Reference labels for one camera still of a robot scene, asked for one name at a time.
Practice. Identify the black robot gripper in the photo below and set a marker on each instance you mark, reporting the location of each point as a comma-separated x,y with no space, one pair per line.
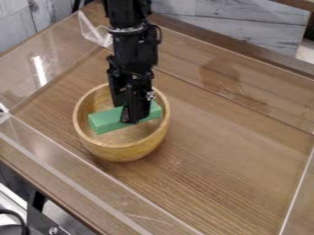
131,63

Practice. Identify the green rectangular block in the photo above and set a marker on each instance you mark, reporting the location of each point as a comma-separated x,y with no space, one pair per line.
106,121

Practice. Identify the brown wooden bowl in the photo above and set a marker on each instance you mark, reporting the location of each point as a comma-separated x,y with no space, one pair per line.
127,144

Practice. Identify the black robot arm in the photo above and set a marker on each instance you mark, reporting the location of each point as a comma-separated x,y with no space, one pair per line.
126,14

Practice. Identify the clear acrylic tray walls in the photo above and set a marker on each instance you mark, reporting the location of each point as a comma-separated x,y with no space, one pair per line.
233,171

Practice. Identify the clear acrylic corner bracket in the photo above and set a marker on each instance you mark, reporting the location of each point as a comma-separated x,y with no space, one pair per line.
98,34

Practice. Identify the black table leg frame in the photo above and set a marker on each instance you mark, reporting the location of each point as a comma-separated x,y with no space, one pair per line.
40,225

